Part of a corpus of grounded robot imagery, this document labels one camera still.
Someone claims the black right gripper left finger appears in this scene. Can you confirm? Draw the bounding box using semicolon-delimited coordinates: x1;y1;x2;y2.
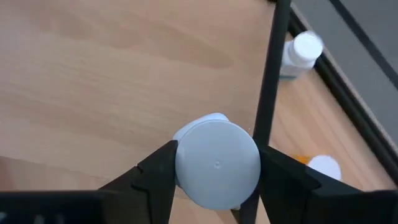
98;139;180;224

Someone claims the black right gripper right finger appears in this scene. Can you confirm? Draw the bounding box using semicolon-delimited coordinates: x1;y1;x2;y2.
257;146;364;224

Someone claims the orange medicine bottle white cap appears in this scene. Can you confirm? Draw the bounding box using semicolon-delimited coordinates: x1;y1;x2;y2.
292;154;342;182

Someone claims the wooden tray with black ends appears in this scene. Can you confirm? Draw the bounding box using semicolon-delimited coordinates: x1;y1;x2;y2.
0;0;293;224

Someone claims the black table frame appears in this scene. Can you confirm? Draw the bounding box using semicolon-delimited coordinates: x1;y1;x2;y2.
287;9;398;187

